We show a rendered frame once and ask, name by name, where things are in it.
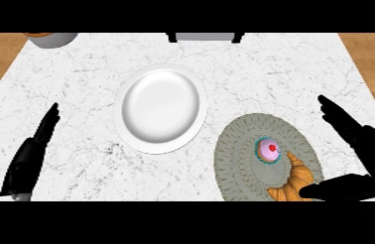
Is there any grey pot with orange rim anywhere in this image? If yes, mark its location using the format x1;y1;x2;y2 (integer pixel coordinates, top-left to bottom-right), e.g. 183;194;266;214
24;32;80;50

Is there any grey round woven placemat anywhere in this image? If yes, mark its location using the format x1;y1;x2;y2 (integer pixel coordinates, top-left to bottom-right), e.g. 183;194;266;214
213;112;325;202

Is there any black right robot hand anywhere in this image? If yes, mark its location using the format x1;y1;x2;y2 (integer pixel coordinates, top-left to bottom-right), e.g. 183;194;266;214
297;94;375;202

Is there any white oval plate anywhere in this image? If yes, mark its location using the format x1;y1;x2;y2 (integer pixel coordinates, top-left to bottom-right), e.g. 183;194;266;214
113;62;210;156

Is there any golden brown croissant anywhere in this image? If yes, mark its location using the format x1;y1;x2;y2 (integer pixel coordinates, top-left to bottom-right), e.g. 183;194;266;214
266;151;316;202

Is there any pink cupcake with cherry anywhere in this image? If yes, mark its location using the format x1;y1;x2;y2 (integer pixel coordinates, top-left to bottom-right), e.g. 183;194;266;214
254;137;284;166

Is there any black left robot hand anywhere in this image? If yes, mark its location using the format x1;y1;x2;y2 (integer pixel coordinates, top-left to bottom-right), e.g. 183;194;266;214
0;102;62;198

